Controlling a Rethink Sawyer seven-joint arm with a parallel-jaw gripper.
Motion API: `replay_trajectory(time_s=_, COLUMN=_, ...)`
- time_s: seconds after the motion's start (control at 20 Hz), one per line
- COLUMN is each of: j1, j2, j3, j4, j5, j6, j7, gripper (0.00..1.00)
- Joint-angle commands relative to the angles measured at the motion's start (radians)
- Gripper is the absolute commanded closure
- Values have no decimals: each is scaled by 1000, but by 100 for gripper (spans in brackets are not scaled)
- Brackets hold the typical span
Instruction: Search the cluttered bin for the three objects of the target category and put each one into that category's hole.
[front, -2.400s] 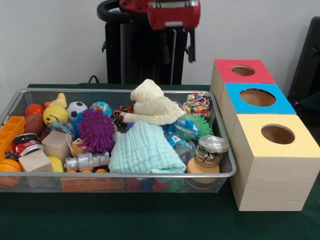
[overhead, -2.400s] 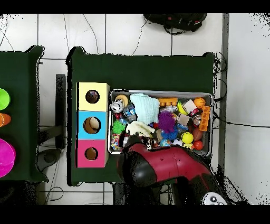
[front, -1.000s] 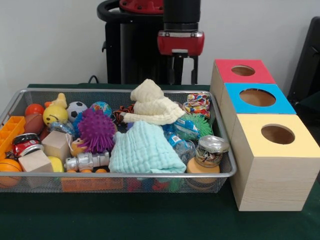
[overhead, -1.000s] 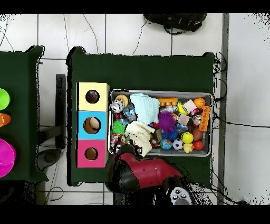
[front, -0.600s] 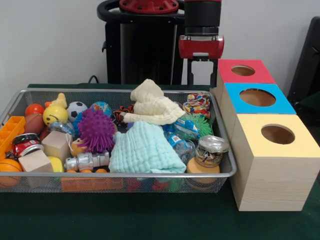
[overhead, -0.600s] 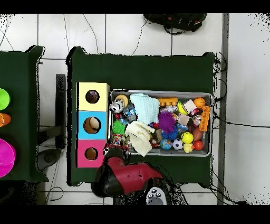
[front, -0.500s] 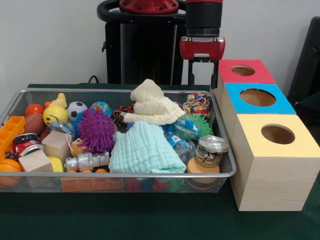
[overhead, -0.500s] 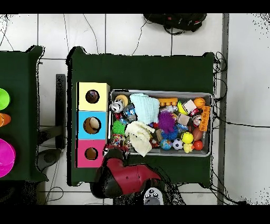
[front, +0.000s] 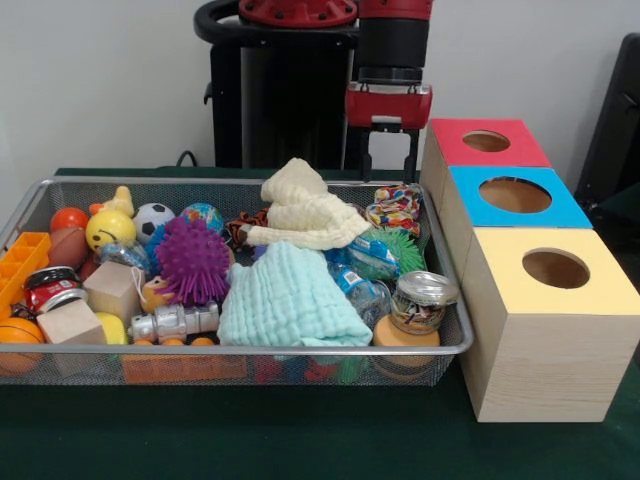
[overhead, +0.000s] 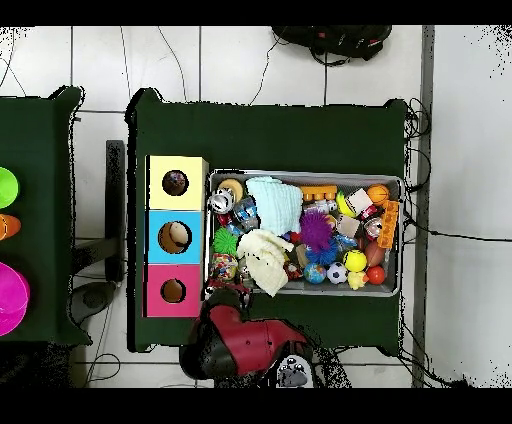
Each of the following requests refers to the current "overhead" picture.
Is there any cream muslin cloth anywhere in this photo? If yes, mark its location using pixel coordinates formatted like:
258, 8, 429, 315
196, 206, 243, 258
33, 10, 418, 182
236, 228, 296, 298

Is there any wooden three-hole box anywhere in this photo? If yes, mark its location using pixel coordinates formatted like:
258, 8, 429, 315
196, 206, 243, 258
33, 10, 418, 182
142, 154, 210, 320

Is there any silver mesh bin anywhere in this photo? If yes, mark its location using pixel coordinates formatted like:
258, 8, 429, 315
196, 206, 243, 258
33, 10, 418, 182
203, 167, 404, 298

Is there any green spiky ball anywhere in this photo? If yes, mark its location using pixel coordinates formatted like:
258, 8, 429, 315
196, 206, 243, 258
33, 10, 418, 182
212, 226, 240, 257

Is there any crushed drink can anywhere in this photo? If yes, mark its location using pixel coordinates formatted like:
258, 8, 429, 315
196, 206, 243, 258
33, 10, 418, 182
208, 186, 236, 215

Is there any mint green muslin cloth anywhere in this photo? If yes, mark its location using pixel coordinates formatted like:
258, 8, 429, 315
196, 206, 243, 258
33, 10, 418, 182
244, 176, 304, 236

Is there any purple spiky ball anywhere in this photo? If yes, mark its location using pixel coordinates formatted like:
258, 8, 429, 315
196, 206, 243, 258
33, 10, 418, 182
298, 210, 336, 254

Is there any black-and-white soccer ball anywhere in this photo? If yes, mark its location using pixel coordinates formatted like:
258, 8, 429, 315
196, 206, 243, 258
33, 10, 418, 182
326, 262, 349, 286

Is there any yellow smiley ball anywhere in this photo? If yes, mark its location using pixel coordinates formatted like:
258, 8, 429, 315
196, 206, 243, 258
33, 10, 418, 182
342, 249, 368, 274

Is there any orange plastic toy block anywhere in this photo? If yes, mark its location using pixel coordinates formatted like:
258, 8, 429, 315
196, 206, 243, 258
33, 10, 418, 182
297, 184, 339, 202

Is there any dark green table cloth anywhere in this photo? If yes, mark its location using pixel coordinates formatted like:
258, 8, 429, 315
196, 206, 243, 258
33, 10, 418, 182
124, 86, 410, 354

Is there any orange plastic grid tray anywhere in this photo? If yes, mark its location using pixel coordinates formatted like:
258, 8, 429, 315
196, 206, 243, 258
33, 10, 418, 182
376, 199, 400, 250

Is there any orange toy basketball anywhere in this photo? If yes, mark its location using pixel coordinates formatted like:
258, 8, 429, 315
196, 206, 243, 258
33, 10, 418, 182
366, 183, 391, 206

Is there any magenta plastic bowl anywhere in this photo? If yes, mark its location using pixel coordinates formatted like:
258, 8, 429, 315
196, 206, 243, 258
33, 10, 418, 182
0, 261, 32, 338

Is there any orange plastic cup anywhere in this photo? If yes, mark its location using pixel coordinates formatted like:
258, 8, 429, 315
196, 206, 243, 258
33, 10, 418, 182
0, 213, 23, 242

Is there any green-clothed side table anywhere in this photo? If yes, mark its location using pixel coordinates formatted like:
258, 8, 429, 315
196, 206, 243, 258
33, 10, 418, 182
0, 84, 94, 347

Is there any black power cable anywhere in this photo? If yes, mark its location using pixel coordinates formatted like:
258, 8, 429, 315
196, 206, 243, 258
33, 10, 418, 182
403, 211, 512, 244

